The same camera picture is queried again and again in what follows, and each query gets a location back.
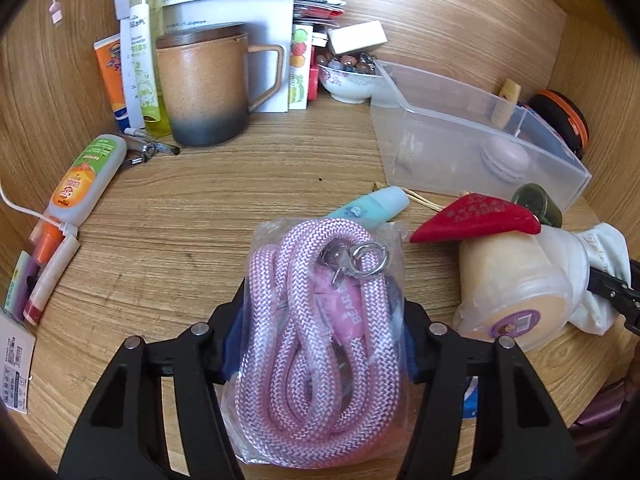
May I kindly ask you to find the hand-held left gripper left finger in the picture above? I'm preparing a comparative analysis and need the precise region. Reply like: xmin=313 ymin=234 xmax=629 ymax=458
xmin=57 ymin=282 xmax=251 ymax=480

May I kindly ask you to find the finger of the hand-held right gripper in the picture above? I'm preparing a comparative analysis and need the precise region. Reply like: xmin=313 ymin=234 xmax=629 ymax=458
xmin=587 ymin=259 xmax=640 ymax=337

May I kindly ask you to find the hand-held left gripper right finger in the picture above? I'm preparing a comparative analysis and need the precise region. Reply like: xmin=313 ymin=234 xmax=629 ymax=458
xmin=400 ymin=299 xmax=581 ymax=480

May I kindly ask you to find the white cloth pouch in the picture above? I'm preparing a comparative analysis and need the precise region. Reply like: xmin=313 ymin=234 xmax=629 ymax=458
xmin=542 ymin=222 xmax=631 ymax=336

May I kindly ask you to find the pink rope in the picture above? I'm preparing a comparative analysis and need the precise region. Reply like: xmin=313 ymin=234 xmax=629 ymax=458
xmin=220 ymin=217 xmax=416 ymax=463

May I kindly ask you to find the green glass bottle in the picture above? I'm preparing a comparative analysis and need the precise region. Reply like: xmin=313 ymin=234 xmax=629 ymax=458
xmin=511 ymin=183 xmax=563 ymax=228

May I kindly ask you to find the amber jar with clear lid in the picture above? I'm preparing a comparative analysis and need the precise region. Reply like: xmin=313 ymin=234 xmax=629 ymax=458
xmin=454 ymin=234 xmax=573 ymax=353

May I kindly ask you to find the red cloth charm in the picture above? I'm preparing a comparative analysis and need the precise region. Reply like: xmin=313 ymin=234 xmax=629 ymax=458
xmin=409 ymin=192 xmax=542 ymax=245

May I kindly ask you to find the pink macaron case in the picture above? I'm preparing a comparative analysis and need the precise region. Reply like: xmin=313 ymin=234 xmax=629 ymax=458
xmin=481 ymin=136 xmax=531 ymax=184

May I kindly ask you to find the clear plastic bin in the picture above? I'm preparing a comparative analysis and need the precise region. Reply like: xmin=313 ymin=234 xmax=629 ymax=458
xmin=369 ymin=59 xmax=593 ymax=213

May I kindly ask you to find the teal tube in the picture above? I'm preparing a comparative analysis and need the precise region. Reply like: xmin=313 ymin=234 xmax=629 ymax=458
xmin=322 ymin=186 xmax=411 ymax=223

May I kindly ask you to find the black case with orange zipper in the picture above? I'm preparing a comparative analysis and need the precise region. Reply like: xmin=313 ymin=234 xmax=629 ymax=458
xmin=529 ymin=90 xmax=590 ymax=161

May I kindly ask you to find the white tube with red cap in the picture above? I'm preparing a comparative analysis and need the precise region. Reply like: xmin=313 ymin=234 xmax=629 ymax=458
xmin=22 ymin=237 xmax=81 ymax=323

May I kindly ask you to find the white paper tag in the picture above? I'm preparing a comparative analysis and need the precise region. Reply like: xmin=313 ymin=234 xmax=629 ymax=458
xmin=0 ymin=310 xmax=37 ymax=413

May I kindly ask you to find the orange lip balm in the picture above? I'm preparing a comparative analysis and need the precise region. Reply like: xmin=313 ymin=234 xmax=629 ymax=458
xmin=30 ymin=222 xmax=63 ymax=266

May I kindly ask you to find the purple green packet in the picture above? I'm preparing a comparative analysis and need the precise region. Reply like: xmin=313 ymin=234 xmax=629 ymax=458
xmin=4 ymin=250 xmax=43 ymax=321

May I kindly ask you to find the white bottle with orange label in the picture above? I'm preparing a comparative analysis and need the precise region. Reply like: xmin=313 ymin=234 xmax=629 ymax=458
xmin=44 ymin=134 xmax=128 ymax=226

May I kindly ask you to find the brown ceramic mug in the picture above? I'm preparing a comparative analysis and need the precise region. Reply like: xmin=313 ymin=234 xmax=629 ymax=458
xmin=156 ymin=22 xmax=286 ymax=147

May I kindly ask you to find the floral bowl of beads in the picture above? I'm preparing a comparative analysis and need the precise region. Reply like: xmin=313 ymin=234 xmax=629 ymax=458
xmin=316 ymin=52 xmax=386 ymax=105

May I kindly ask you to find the fruit print box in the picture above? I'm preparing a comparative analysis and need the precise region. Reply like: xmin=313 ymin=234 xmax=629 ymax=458
xmin=287 ymin=22 xmax=315 ymax=110

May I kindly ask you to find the orange tube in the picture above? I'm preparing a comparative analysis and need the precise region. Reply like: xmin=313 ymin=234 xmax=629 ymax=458
xmin=93 ymin=34 xmax=132 ymax=133

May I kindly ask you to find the green yellow spray bottle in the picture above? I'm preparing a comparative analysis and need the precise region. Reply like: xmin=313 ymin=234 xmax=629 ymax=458
xmin=129 ymin=0 xmax=173 ymax=138

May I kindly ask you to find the small white box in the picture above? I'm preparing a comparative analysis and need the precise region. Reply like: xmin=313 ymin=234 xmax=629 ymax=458
xmin=326 ymin=21 xmax=388 ymax=56

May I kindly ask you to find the white paper box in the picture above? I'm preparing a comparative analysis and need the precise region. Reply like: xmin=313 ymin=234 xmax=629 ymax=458
xmin=114 ymin=0 xmax=296 ymax=111

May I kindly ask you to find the stack of booklets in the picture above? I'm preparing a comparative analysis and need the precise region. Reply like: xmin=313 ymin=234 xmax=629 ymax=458
xmin=292 ymin=0 xmax=346 ymax=23

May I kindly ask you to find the white cable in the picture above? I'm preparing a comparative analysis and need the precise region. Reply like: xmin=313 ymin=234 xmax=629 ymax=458
xmin=0 ymin=180 xmax=78 ymax=236

